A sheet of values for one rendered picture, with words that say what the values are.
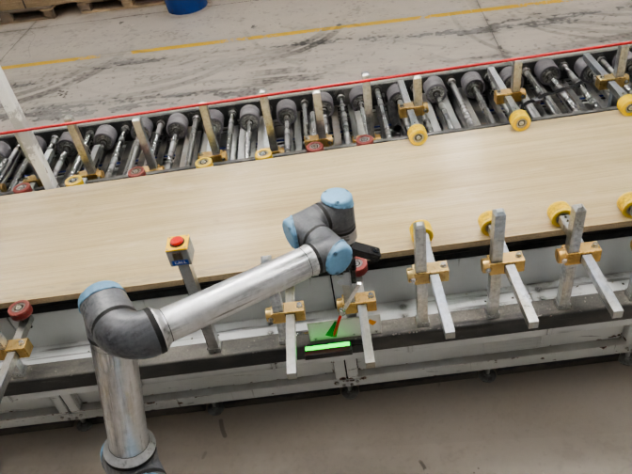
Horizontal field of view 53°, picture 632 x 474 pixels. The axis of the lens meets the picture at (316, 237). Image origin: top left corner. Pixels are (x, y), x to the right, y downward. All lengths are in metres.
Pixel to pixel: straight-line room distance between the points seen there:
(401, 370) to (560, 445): 0.71
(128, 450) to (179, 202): 1.19
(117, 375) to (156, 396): 1.31
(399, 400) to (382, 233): 0.91
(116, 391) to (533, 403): 1.88
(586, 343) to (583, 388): 0.20
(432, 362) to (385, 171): 0.87
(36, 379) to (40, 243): 0.59
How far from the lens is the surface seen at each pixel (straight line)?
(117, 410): 1.81
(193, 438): 3.04
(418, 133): 2.81
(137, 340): 1.50
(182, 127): 3.49
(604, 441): 2.96
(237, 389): 2.92
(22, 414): 3.27
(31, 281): 2.66
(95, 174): 3.25
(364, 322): 2.12
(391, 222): 2.42
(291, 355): 2.07
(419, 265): 2.09
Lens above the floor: 2.44
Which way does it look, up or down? 40 degrees down
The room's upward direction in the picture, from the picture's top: 10 degrees counter-clockwise
